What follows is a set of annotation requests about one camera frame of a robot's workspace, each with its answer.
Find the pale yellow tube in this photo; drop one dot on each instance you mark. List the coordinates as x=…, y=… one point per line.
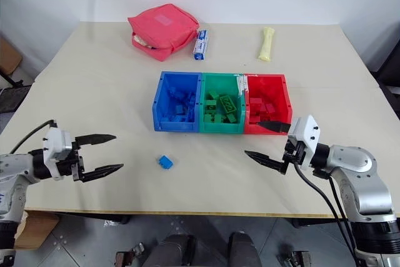
x=266, y=43

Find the green plastic bin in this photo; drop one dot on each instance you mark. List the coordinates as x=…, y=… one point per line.
x=218, y=82

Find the large flat green block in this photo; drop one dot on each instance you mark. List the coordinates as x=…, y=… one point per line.
x=228, y=104

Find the loose blue toy block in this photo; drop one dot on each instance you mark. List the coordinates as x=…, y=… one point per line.
x=165, y=162

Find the white paper label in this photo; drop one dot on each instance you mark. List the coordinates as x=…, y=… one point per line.
x=243, y=84

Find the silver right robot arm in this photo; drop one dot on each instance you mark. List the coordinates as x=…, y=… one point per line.
x=365, y=182

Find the blue white toothpaste box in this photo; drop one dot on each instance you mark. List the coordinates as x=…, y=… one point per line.
x=201, y=45

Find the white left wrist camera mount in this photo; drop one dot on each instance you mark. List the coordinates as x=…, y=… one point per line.
x=56, y=146

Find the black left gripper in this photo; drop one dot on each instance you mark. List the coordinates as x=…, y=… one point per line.
x=76, y=167

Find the small green toy block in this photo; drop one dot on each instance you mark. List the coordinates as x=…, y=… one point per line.
x=218, y=119
x=213, y=94
x=231, y=118
x=208, y=118
x=210, y=103

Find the metal floor bracket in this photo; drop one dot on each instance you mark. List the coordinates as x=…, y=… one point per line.
x=129, y=256
x=297, y=259

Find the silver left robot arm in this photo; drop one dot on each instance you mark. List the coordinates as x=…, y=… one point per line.
x=14, y=170

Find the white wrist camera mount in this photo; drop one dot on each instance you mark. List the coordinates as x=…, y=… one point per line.
x=304, y=132
x=56, y=146

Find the dark rounded shape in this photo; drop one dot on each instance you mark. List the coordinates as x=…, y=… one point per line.
x=243, y=249
x=170, y=251

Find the brown cardboard box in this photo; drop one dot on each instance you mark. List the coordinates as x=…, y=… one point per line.
x=8, y=56

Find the blue plastic bin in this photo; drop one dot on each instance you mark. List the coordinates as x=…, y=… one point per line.
x=162, y=104

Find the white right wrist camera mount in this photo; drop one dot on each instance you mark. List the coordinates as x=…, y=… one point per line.
x=304, y=132

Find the black mesh stand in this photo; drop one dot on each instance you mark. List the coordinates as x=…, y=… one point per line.
x=12, y=99

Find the small blue toy block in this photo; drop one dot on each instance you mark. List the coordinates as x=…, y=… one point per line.
x=179, y=110

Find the red plastic bin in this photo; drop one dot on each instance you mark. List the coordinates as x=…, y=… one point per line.
x=282, y=104

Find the pink fabric pouch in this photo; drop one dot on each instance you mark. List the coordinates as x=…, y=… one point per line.
x=159, y=26

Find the dark chair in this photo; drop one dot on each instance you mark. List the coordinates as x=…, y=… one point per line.
x=386, y=67

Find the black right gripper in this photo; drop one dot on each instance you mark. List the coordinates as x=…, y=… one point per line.
x=293, y=154

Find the small red toy block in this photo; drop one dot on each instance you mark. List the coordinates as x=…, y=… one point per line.
x=269, y=108
x=255, y=102

